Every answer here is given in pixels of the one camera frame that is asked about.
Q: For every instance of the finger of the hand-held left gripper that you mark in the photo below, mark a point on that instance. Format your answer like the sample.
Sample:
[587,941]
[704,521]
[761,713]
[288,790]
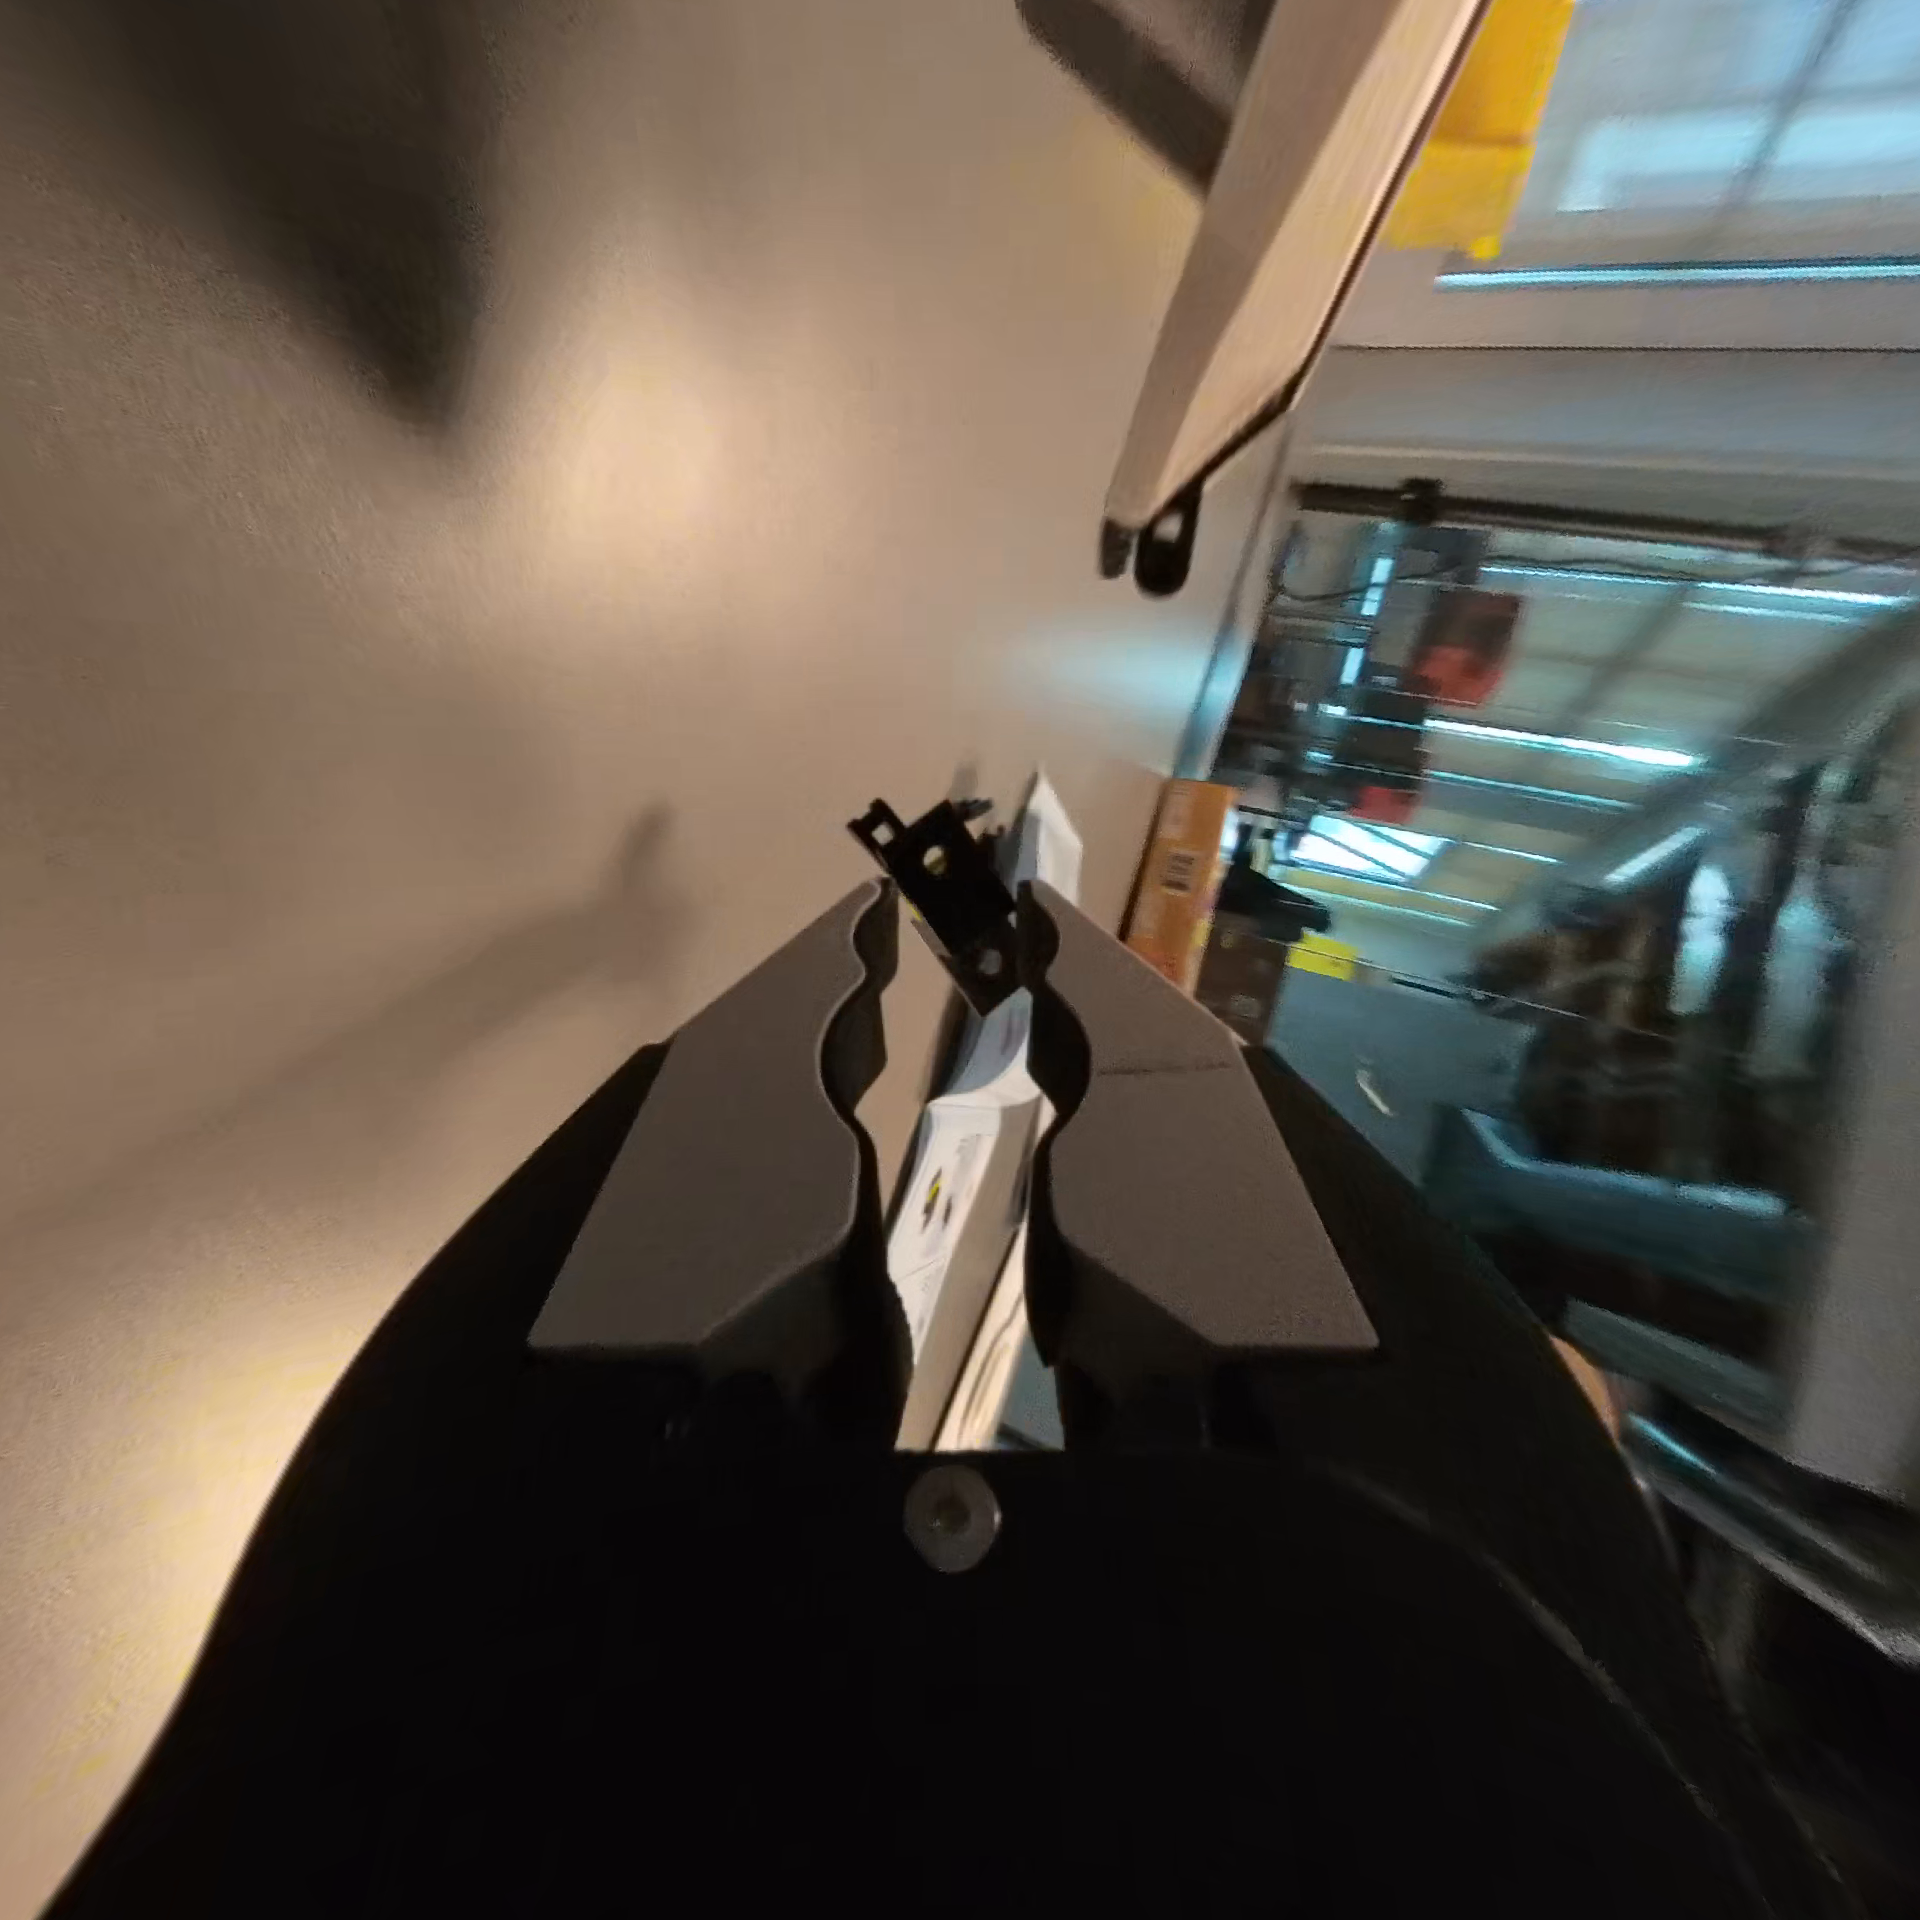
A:
[1308,223]

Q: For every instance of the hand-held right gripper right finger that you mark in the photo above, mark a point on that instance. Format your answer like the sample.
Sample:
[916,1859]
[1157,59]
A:
[1199,1215]

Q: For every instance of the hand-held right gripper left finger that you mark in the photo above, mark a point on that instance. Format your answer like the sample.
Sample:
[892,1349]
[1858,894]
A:
[704,1199]

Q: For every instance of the yellow plastic bin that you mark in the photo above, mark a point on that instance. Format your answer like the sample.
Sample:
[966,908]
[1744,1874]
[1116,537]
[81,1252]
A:
[1480,149]

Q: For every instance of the black lego assembly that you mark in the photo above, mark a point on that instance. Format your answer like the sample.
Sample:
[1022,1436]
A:
[950,900]

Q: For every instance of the orange lego box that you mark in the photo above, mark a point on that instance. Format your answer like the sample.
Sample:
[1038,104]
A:
[1182,888]

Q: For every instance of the open instruction booklet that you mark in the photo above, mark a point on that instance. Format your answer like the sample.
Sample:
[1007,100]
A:
[960,1199]

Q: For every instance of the small yellow cabinet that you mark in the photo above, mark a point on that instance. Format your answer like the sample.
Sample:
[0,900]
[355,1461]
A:
[1323,951]

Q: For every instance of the black light stand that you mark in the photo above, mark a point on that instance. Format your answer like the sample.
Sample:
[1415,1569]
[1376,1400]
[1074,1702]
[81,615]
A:
[1415,502]

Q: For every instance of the large paned window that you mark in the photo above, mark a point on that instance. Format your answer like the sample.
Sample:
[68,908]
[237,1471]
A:
[1693,131]
[1576,719]

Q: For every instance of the orange storage case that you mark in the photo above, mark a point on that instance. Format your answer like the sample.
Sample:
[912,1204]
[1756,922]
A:
[1465,645]
[1389,795]

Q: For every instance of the silver ventilation duct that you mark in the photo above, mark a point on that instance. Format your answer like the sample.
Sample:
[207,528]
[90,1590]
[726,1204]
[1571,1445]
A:
[1618,1215]

